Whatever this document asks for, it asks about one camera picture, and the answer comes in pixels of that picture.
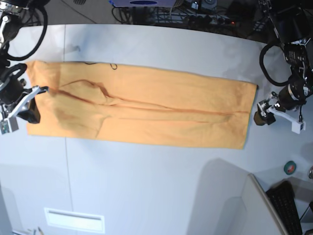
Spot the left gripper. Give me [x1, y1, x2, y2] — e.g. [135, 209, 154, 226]
[253, 82, 308, 126]

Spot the orange t-shirt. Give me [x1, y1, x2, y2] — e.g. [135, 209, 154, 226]
[26, 61, 257, 149]

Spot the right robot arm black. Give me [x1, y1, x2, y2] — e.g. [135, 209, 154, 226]
[0, 0, 49, 125]

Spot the black keyboard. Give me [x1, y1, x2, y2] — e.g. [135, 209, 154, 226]
[266, 181, 303, 235]

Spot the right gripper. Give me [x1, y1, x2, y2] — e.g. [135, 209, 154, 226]
[0, 63, 41, 124]

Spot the blue box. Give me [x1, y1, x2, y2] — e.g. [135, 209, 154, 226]
[109, 0, 176, 7]

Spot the green tape roll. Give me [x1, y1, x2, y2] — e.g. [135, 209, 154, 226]
[283, 161, 297, 175]

